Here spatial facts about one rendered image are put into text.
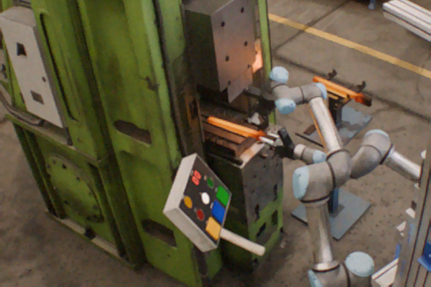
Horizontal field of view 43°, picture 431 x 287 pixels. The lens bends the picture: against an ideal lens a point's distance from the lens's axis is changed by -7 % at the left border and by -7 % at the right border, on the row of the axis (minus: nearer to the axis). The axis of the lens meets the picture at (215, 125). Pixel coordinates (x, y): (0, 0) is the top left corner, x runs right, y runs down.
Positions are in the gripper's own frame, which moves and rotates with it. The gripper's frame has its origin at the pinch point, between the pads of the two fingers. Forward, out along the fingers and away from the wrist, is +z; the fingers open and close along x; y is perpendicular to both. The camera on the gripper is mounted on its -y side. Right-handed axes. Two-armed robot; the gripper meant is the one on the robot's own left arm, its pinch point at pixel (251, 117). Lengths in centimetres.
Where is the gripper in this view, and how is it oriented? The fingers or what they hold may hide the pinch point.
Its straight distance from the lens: 267.1
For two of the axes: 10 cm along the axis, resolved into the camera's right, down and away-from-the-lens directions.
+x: 5.9, -5.5, 5.9
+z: -2.6, 5.6, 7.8
